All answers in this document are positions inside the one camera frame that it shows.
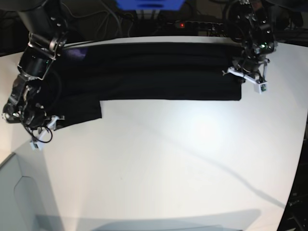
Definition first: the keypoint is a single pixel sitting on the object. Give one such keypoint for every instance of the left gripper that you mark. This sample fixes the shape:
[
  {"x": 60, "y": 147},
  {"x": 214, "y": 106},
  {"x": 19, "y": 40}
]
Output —
[{"x": 247, "y": 69}]

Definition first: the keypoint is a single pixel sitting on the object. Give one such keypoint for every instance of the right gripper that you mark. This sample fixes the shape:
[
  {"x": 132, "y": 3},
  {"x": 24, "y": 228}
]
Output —
[{"x": 38, "y": 124}]

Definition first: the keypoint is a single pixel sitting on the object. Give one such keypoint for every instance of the black T-shirt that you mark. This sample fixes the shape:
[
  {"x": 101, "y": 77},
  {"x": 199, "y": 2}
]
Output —
[{"x": 85, "y": 76}]

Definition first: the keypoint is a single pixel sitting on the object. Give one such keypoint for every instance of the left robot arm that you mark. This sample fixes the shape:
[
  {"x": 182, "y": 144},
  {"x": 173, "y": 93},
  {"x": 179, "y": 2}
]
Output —
[{"x": 246, "y": 22}]

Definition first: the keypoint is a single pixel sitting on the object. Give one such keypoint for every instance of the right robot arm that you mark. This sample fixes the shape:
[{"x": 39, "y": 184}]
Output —
[{"x": 48, "y": 31}]

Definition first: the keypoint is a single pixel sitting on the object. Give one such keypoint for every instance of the black power strip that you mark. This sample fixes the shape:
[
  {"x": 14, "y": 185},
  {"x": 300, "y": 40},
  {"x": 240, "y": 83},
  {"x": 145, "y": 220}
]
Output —
[{"x": 199, "y": 26}]

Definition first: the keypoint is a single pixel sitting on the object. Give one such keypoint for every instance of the grey cabinet at lower left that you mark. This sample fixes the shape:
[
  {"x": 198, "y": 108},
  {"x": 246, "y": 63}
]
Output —
[{"x": 21, "y": 207}]

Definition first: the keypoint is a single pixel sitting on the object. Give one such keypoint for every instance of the blue plastic bin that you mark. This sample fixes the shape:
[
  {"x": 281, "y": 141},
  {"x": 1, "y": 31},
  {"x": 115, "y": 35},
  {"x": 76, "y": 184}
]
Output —
[{"x": 169, "y": 5}]

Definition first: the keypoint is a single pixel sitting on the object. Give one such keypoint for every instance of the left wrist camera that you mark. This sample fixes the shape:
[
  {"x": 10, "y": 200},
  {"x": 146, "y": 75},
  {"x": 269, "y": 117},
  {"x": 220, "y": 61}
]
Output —
[{"x": 261, "y": 88}]

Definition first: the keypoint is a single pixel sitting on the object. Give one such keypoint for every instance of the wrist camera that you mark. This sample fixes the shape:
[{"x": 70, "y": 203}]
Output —
[
  {"x": 36, "y": 145},
  {"x": 261, "y": 88}
]

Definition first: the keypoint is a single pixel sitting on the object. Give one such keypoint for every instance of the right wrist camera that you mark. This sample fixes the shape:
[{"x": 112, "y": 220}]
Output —
[{"x": 36, "y": 145}]

